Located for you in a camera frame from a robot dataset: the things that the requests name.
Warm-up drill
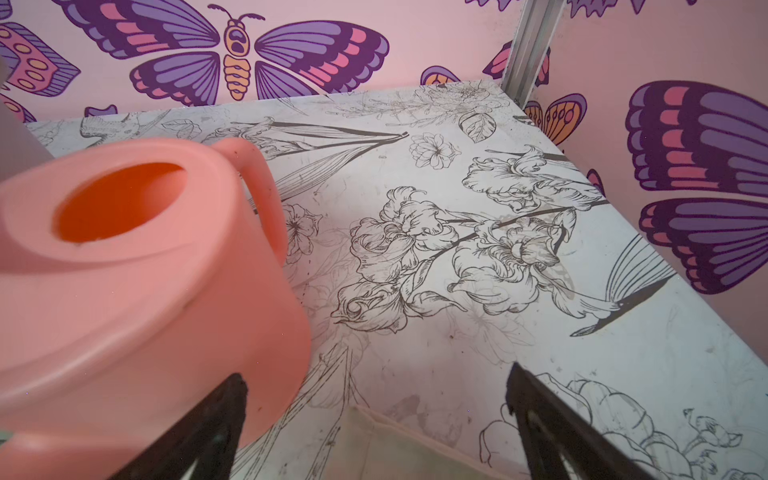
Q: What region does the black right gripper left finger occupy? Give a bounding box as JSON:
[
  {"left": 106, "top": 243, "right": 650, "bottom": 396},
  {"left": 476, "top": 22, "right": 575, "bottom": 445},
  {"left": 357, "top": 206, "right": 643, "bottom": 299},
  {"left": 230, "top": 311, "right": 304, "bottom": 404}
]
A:
[{"left": 112, "top": 373, "right": 248, "bottom": 480}]

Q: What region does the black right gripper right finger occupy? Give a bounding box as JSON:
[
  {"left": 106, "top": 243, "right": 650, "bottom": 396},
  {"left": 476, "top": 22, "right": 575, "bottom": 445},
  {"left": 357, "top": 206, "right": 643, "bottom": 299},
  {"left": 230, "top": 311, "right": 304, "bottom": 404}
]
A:
[{"left": 505, "top": 363, "right": 651, "bottom": 480}]

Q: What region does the aluminium frame post right rear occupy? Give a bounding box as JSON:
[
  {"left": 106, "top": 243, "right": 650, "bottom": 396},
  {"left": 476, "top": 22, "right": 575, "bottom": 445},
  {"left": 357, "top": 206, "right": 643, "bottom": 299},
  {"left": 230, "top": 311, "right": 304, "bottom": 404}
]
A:
[{"left": 501, "top": 0, "right": 566, "bottom": 108}]

